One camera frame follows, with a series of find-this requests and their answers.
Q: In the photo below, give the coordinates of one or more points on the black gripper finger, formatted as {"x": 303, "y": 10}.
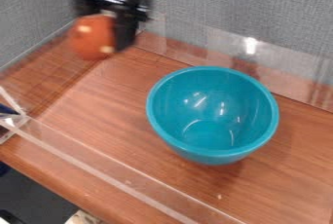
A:
{"x": 125, "y": 26}

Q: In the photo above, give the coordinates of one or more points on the brown toy mushroom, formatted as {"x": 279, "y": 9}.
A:
{"x": 91, "y": 37}

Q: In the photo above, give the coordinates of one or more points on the blue plastic bowl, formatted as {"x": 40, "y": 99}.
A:
{"x": 212, "y": 113}

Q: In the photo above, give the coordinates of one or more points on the clear acrylic left barrier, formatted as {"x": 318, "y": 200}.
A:
{"x": 18, "y": 42}

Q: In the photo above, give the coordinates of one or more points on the clear acrylic barrier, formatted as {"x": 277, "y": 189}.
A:
{"x": 111, "y": 190}
{"x": 293, "y": 74}
{"x": 18, "y": 42}

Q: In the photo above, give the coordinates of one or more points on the clear acrylic back barrier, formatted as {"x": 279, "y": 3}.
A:
{"x": 293, "y": 74}

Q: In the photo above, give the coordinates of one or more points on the clear acrylic front barrier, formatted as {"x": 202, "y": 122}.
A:
{"x": 111, "y": 190}

